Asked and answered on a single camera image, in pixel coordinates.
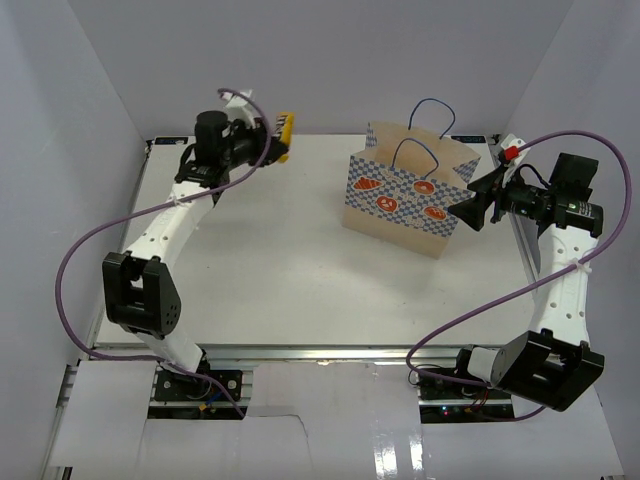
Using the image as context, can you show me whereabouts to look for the white front cover sheet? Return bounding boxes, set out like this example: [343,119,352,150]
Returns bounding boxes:
[50,362,623,479]

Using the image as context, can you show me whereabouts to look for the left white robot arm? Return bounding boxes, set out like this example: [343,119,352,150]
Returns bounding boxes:
[102,111,294,399]

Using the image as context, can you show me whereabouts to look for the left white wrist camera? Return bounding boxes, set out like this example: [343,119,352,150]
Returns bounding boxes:
[220,92,256,128]

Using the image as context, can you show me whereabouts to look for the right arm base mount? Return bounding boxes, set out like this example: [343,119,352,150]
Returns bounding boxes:
[407,371,515,425]

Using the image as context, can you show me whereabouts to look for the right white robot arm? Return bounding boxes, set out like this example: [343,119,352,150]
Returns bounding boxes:
[448,153,605,412]

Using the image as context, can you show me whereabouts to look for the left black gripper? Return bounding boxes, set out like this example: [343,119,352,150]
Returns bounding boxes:
[220,119,288,171]

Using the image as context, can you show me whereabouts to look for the black xdof label sticker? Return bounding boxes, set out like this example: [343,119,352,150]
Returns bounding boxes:
[450,135,486,144]

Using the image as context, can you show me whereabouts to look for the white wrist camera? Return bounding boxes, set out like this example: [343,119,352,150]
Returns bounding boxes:
[220,92,256,128]
[498,133,528,187]

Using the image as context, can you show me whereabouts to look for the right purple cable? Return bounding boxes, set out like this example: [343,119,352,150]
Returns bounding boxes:
[404,130,631,421]

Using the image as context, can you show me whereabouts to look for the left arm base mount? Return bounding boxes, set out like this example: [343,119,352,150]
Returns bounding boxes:
[152,369,243,405]

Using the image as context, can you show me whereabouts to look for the blue checkered paper bag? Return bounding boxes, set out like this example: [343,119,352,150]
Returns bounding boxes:
[342,98,481,259]

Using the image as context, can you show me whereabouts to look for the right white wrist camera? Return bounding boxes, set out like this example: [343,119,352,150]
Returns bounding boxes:
[498,133,528,187]

